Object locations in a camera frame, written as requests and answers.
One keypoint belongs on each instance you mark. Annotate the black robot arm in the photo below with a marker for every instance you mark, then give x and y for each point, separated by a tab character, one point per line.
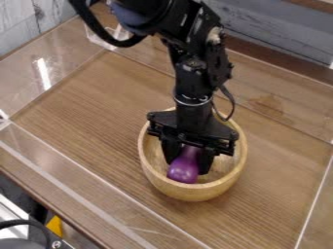
191	31

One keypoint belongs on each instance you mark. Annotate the clear acrylic tray wall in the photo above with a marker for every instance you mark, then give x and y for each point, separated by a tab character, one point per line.
93	206

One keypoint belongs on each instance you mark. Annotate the purple toy eggplant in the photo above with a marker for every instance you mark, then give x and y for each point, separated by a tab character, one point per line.
183	169

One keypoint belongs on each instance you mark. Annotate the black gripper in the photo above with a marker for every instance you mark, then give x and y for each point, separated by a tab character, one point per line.
191	125

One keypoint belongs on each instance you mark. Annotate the brown wooden bowl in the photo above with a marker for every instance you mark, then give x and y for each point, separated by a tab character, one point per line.
210	185

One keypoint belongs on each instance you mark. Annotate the yellow tag under table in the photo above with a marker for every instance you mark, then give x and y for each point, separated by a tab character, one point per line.
54	226

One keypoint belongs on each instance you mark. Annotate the clear acrylic corner bracket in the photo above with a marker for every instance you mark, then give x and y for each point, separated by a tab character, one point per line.
108	38

